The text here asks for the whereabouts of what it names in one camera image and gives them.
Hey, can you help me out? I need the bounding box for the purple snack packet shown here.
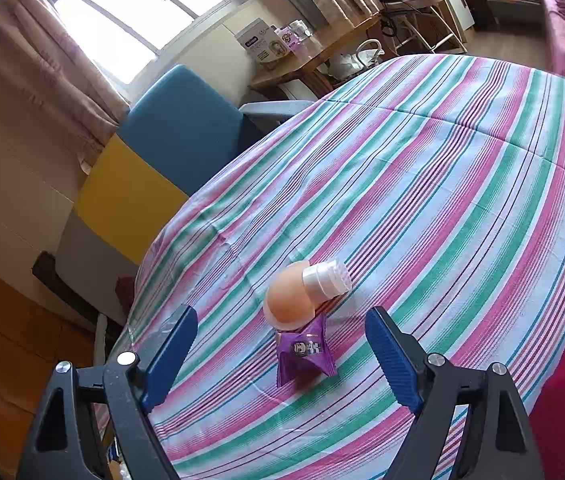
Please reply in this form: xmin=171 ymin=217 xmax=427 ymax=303
xmin=276 ymin=314 xmax=338 ymax=387

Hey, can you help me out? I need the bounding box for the peach silicone pump bottle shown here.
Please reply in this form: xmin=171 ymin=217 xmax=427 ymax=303
xmin=263 ymin=260 xmax=352 ymax=332

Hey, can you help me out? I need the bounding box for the striped bed sheet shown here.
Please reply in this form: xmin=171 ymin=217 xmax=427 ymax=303
xmin=118 ymin=54 xmax=565 ymax=479

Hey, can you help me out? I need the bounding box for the blue yellow grey headboard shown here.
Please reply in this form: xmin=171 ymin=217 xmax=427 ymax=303
xmin=32 ymin=63 xmax=317 ymax=321

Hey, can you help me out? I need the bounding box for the pink curtain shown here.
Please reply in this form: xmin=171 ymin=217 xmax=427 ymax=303
xmin=0 ymin=0 xmax=130 ymax=174

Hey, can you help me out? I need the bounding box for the white kettle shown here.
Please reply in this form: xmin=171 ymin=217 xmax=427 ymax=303
xmin=328 ymin=39 xmax=385 ymax=80

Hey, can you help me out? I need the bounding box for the wooden side table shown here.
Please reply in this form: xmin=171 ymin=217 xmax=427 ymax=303
xmin=249 ymin=13 xmax=383 ymax=100

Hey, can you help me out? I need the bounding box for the window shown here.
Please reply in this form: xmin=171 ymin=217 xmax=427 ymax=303
xmin=49 ymin=0 xmax=248 ymax=90

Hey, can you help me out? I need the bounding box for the white folding chair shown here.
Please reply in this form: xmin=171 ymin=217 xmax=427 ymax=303
xmin=381 ymin=0 xmax=467 ymax=55

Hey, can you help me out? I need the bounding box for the white product box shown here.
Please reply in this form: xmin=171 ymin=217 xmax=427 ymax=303
xmin=235 ymin=18 xmax=291 ymax=65

